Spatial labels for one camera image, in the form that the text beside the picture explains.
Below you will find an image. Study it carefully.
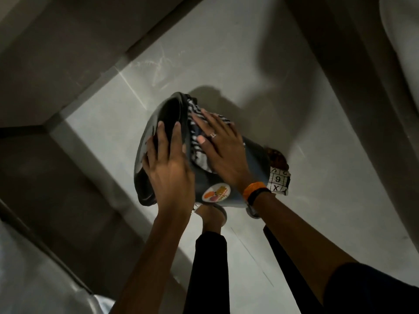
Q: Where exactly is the person's right leg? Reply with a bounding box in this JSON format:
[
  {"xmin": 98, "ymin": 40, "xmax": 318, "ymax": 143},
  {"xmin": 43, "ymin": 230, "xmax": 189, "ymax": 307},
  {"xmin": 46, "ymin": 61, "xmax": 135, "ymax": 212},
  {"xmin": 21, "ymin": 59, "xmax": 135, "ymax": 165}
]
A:
[{"xmin": 263, "ymin": 225, "xmax": 325, "ymax": 314}]

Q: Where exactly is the brown patterned cloth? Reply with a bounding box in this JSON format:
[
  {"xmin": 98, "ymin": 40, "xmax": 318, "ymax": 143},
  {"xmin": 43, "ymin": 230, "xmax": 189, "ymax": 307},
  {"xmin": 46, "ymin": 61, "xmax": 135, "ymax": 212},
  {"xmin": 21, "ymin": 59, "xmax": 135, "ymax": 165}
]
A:
[{"xmin": 263, "ymin": 146, "xmax": 290, "ymax": 172}]

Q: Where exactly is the orange wristband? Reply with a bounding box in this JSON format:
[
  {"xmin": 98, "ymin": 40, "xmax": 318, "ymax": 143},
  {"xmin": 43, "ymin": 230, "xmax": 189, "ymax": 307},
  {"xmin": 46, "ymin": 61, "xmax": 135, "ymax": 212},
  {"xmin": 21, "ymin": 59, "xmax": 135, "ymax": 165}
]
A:
[{"xmin": 242, "ymin": 181, "xmax": 268, "ymax": 202}]

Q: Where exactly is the person's right forearm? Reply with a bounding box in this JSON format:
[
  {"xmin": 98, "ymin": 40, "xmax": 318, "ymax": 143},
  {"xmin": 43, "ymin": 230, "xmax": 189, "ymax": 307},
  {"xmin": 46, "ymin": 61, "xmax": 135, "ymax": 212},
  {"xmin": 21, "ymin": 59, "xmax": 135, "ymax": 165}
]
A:
[{"xmin": 253, "ymin": 192, "xmax": 358, "ymax": 305}]

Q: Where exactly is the dark sleeve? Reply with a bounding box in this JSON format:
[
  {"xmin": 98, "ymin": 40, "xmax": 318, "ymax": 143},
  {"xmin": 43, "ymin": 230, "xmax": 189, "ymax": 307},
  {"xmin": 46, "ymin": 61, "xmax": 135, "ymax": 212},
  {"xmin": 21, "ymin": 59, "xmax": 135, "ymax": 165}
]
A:
[{"xmin": 323, "ymin": 262, "xmax": 419, "ymax": 314}]

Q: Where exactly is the striped cloth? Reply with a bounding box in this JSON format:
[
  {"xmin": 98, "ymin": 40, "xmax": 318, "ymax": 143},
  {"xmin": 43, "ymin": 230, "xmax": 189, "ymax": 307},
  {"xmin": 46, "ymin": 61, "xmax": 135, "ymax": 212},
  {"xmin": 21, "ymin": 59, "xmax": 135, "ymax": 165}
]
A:
[{"xmin": 186, "ymin": 96, "xmax": 235, "ymax": 174}]

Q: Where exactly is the person's right hand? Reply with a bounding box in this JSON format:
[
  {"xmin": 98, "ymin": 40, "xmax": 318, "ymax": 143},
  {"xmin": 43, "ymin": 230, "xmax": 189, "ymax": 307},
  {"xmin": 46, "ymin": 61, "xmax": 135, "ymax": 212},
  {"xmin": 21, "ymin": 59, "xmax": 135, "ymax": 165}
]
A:
[{"xmin": 191, "ymin": 108, "xmax": 255, "ymax": 191}]

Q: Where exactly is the white cloth with black print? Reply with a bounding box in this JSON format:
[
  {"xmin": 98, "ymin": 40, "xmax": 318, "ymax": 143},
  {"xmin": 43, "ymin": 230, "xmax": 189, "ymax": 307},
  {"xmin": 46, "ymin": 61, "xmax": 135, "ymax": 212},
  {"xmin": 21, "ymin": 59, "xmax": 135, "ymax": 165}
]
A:
[{"xmin": 266, "ymin": 166, "xmax": 291, "ymax": 196}]

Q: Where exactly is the black wristband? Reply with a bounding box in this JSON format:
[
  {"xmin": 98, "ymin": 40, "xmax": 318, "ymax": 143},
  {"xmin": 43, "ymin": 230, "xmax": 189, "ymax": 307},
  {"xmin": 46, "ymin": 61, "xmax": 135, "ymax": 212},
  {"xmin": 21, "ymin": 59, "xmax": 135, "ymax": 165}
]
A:
[{"xmin": 247, "ymin": 188, "xmax": 272, "ymax": 207}]

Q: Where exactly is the person's left hand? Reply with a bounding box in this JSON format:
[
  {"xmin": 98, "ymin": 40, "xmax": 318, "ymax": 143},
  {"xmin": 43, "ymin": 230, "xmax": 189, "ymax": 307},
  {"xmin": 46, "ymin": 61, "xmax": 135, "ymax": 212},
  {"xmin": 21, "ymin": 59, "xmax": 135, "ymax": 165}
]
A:
[{"xmin": 142, "ymin": 121, "xmax": 196, "ymax": 215}]

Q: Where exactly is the dark grey plastic bucket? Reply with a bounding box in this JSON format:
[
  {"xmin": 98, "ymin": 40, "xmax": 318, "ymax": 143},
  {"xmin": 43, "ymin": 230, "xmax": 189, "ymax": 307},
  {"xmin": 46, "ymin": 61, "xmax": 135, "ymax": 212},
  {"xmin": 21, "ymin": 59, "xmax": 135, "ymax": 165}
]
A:
[{"xmin": 134, "ymin": 92, "xmax": 273, "ymax": 208}]

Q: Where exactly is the person's left leg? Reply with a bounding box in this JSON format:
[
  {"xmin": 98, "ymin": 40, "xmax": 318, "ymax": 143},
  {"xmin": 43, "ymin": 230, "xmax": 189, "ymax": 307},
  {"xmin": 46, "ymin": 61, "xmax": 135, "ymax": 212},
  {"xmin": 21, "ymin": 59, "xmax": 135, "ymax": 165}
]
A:
[{"xmin": 183, "ymin": 231, "xmax": 230, "ymax": 314}]

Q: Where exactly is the person's leg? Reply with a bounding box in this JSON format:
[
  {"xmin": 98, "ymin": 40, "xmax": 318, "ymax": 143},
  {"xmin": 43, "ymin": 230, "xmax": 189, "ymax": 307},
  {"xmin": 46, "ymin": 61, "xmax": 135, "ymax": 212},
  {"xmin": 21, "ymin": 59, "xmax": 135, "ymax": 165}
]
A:
[
  {"xmin": 183, "ymin": 231, "xmax": 230, "ymax": 314},
  {"xmin": 263, "ymin": 225, "xmax": 325, "ymax": 314}
]

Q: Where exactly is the person's left forearm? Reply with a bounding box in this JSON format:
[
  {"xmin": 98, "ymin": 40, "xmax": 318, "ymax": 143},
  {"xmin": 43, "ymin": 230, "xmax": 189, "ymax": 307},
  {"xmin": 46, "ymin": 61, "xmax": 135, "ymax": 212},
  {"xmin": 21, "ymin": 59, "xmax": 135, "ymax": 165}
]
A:
[{"xmin": 110, "ymin": 209, "xmax": 193, "ymax": 314}]

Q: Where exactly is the white appliance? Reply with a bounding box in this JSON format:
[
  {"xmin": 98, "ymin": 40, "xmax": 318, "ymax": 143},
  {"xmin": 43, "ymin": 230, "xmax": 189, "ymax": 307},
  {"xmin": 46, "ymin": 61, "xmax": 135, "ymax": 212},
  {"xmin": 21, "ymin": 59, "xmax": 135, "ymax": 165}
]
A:
[{"xmin": 0, "ymin": 220, "xmax": 116, "ymax": 314}]

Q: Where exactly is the person's left foot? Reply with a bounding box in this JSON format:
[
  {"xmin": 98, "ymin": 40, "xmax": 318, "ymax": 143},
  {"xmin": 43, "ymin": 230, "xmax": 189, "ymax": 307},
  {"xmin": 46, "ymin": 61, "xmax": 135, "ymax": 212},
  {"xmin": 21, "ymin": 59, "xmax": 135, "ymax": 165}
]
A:
[{"xmin": 195, "ymin": 203, "xmax": 228, "ymax": 234}]

